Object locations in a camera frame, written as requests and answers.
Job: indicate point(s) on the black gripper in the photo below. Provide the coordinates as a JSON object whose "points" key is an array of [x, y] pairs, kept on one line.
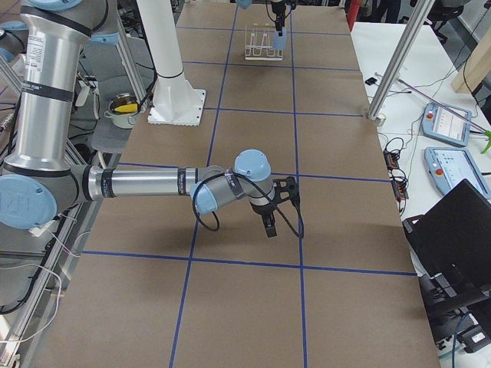
{"points": [[261, 211], [278, 8]]}

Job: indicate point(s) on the small black phone device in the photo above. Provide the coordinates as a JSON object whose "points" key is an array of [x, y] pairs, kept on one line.
{"points": [[370, 81]]}

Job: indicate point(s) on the orange black usb hub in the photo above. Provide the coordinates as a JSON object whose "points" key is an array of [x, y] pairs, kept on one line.
{"points": [[391, 160]]}

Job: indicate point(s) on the white pot with yellow item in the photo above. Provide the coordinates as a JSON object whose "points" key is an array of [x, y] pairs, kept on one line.
{"points": [[122, 111]]}

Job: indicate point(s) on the black laptop computer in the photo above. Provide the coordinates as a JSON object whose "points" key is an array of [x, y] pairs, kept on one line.
{"points": [[453, 237]]}

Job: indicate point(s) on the blue teach pendant near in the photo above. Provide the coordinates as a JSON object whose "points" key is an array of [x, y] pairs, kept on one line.
{"points": [[450, 166]]}

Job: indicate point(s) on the blue teach pendant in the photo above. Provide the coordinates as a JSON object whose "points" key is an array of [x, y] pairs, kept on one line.
{"points": [[439, 124], [450, 166]]}

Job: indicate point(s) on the blue teach pendant far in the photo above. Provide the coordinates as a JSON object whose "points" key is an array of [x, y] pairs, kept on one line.
{"points": [[439, 124]]}

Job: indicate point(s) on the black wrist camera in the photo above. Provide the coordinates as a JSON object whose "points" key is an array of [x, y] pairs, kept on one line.
{"points": [[287, 189]]}

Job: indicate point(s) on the white wire cup holder rack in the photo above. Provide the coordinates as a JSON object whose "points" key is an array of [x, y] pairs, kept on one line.
{"points": [[258, 43]]}

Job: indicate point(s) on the aluminium frame post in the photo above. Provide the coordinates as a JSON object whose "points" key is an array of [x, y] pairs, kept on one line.
{"points": [[408, 37]]}

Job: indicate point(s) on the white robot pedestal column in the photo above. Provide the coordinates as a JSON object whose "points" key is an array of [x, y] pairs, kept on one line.
{"points": [[175, 101]]}

